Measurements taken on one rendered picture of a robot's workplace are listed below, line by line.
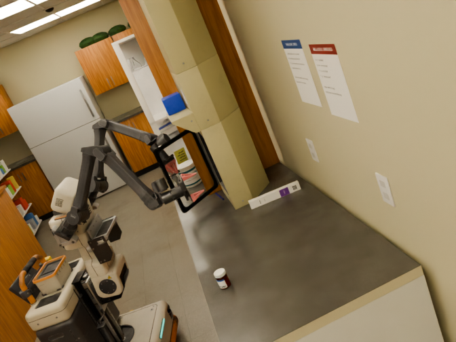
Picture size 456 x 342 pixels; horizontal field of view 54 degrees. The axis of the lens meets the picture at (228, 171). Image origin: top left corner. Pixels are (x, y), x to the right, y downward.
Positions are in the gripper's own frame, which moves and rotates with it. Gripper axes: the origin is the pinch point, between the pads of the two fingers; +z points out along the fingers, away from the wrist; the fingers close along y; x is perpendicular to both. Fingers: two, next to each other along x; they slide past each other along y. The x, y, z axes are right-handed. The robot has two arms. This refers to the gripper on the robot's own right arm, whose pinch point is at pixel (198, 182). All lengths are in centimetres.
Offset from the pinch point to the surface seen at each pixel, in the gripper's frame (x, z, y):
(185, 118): 8.8, 7.7, 30.1
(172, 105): 28.6, 5.4, 35.6
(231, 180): 8.9, 15.8, -9.8
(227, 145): 8.9, 21.5, 8.3
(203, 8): 46, 43, 74
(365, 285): -92, 33, -26
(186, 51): 9, 21, 59
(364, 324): -95, 27, -37
